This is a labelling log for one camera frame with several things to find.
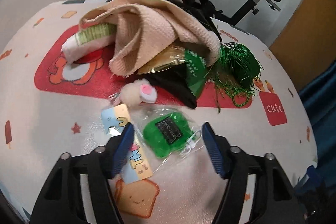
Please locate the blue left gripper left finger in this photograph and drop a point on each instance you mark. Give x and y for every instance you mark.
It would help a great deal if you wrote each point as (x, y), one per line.
(122, 144)

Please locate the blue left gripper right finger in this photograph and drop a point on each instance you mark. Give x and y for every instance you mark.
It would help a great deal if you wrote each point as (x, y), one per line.
(215, 146)

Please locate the green plush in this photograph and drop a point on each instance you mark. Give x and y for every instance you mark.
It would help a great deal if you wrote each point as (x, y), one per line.
(167, 134)

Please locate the pink white plush keychain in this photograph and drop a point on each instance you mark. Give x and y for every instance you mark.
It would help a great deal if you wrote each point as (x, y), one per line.
(133, 94)

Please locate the green tinsel tassel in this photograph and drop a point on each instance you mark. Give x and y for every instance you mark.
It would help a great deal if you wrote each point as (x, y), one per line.
(233, 74)

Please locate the black glove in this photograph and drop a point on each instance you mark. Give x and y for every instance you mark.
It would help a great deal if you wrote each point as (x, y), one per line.
(173, 80)

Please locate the green snack bag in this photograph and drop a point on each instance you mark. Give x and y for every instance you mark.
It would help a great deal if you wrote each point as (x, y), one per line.
(179, 61)

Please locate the white green paper cup stack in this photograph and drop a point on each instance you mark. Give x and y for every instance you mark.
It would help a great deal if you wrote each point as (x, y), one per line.
(88, 40)

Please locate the beige knit cloth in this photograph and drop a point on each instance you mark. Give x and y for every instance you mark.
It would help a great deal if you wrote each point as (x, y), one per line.
(144, 28)

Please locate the blue curtain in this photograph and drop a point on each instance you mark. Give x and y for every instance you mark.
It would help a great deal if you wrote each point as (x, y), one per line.
(316, 190)

